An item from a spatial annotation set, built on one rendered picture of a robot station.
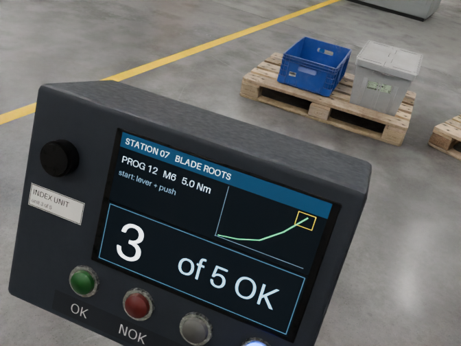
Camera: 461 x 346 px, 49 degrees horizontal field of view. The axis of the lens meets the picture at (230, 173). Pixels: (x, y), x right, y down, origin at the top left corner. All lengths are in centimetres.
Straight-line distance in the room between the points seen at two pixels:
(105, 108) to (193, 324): 17
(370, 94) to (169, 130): 333
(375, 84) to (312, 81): 43
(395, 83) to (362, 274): 164
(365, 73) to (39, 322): 260
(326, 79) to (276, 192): 333
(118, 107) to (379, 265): 213
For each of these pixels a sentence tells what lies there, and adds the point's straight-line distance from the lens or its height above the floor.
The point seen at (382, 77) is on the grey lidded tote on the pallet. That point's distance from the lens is 361.
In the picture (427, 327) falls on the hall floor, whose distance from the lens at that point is 226.
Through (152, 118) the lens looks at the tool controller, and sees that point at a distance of 38.
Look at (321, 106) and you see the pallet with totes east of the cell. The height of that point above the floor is 11.
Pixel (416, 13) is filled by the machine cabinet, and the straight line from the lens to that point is 798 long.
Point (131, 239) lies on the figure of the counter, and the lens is 40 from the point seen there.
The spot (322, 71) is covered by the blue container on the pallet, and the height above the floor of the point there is 31.
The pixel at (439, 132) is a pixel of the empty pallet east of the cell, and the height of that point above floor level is 12.
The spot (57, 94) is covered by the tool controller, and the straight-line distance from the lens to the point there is 41.
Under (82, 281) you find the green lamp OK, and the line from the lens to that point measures 43.
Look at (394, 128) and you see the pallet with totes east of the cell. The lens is 359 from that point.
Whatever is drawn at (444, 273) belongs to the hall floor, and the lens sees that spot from 258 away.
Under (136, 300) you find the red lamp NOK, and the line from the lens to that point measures 41.
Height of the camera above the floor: 142
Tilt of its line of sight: 31 degrees down
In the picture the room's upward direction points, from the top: 11 degrees clockwise
